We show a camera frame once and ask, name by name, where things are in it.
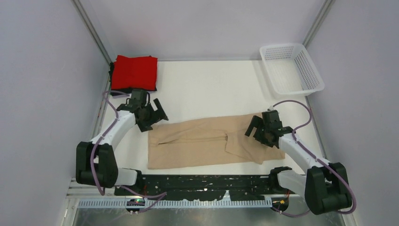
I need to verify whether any white plastic basket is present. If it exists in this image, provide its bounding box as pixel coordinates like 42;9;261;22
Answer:
259;43;325;98

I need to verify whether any white slotted cable duct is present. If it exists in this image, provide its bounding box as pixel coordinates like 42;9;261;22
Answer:
78;197;272;209

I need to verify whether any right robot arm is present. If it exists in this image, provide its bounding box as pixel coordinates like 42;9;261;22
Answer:
245;110;357;215

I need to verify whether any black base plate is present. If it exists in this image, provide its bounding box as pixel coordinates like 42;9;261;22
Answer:
114;175;292;201

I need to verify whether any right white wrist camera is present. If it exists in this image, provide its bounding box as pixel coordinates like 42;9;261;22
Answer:
267;106;276;112

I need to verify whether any red folded t shirt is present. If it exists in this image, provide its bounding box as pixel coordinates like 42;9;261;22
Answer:
111;55;158;91

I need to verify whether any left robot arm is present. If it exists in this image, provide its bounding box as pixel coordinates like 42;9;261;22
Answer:
75;89;168;195

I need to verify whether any beige t shirt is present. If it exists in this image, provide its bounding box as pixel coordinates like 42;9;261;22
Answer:
147;113;286;170

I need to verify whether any aluminium frame rail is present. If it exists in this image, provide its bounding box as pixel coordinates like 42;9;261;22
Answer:
65;175;308;199

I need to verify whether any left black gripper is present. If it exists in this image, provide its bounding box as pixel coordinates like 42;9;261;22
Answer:
138;99;168;132

